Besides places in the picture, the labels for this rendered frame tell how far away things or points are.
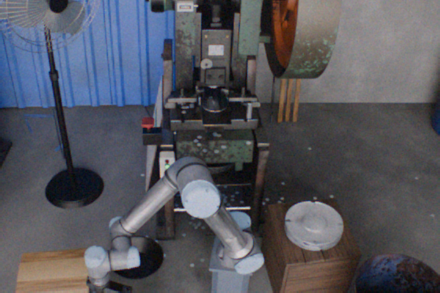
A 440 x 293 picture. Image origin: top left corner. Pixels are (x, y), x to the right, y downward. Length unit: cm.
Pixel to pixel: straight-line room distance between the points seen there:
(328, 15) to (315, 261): 110
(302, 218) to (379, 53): 202
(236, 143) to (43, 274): 112
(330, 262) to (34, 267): 138
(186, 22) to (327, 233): 119
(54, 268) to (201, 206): 96
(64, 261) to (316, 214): 123
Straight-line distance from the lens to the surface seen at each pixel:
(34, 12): 232
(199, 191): 145
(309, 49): 197
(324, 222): 232
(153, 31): 351
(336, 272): 235
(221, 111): 230
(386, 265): 223
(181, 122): 237
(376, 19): 383
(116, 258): 168
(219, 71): 227
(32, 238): 285
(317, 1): 190
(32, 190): 316
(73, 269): 220
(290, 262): 218
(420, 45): 411
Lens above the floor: 202
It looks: 35 degrees down
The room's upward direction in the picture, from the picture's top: 3 degrees clockwise
